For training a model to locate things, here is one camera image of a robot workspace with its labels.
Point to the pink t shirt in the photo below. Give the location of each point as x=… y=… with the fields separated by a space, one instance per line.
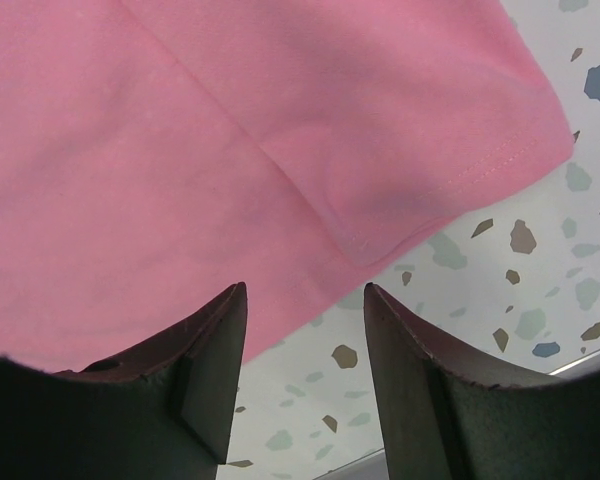
x=153 y=153

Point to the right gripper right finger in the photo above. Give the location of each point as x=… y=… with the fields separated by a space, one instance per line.
x=450 y=411

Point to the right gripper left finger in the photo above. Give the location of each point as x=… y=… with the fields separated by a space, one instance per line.
x=161 y=409

